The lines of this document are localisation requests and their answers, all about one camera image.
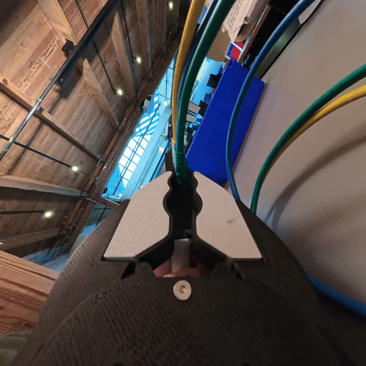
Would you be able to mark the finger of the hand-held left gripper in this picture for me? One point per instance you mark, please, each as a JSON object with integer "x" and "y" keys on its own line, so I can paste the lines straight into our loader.
{"x": 180, "y": 254}

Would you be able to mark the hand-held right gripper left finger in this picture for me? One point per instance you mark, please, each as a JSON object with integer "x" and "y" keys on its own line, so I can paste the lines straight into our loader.
{"x": 140, "y": 226}

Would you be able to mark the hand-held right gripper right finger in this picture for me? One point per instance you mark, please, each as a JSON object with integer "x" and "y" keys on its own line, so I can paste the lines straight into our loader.
{"x": 223, "y": 228}

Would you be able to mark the black ethernet port block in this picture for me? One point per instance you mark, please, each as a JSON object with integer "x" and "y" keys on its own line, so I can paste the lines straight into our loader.
{"x": 183, "y": 208}

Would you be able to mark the blue plastic bin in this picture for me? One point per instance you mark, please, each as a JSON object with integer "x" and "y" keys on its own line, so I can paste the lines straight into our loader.
{"x": 223, "y": 123}

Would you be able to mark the person's left hand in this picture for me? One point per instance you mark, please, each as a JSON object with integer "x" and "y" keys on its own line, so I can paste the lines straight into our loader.
{"x": 164, "y": 271}

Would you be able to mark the skylight window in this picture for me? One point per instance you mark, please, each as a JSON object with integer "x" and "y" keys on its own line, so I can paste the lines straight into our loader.
{"x": 131, "y": 151}

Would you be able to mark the ceiling spot lamps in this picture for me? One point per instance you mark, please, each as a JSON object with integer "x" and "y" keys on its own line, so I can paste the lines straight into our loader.
{"x": 75, "y": 168}

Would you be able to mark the white ceiling-mounted unit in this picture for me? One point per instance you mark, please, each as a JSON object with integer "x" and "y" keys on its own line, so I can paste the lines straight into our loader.
{"x": 147, "y": 104}

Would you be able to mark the metal ceiling pipe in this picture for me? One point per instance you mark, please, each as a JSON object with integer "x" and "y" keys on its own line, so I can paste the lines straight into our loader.
{"x": 28, "y": 115}

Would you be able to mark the red plastic bin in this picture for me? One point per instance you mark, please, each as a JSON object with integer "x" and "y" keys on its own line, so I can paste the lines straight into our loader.
{"x": 236, "y": 53}

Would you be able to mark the person's olive clothing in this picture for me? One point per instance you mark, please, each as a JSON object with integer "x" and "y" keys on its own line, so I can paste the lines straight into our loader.
{"x": 11, "y": 348}

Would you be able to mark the printed instruction sheet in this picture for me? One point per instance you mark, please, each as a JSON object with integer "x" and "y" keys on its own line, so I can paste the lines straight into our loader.
{"x": 237, "y": 14}

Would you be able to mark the wooden post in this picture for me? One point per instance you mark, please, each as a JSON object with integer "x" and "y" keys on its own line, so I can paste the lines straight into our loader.
{"x": 23, "y": 291}

